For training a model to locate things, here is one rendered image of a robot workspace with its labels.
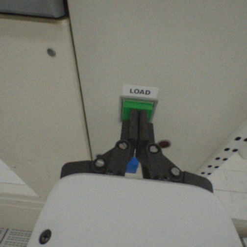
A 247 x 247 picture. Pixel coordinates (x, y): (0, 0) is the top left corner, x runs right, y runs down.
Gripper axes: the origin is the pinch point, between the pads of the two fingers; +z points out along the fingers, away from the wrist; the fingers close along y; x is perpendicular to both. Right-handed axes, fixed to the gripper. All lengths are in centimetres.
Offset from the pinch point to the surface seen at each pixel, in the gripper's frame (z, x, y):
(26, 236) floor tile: 0, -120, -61
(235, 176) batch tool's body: 15, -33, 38
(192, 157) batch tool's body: 3.2, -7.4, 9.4
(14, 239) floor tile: -2, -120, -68
